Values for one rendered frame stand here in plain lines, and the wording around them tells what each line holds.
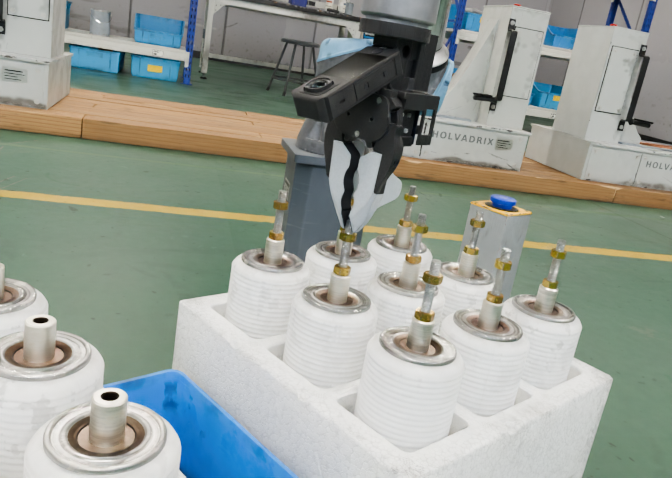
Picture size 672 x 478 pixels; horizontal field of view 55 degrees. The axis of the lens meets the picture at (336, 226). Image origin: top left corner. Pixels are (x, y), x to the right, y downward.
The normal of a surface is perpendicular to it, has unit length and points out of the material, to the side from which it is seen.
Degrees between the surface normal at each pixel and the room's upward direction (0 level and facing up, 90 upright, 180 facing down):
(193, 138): 90
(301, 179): 90
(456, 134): 90
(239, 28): 90
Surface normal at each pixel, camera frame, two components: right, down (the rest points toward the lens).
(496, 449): 0.66, 0.31
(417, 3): 0.32, 0.32
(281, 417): -0.73, 0.07
